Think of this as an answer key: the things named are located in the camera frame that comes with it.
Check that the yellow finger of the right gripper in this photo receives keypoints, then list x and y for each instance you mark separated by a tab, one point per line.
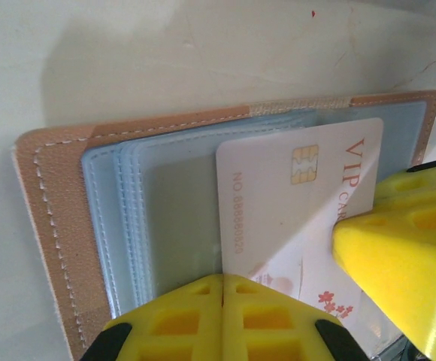
432	192
398	270

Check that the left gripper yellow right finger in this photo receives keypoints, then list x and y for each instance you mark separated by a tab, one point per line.
270	338

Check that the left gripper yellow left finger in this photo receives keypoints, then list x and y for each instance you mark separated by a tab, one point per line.
180	338

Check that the white VIP card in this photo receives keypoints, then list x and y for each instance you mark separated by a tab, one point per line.
263	195

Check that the tan leather card holder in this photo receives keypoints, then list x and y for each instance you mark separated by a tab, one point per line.
60	180

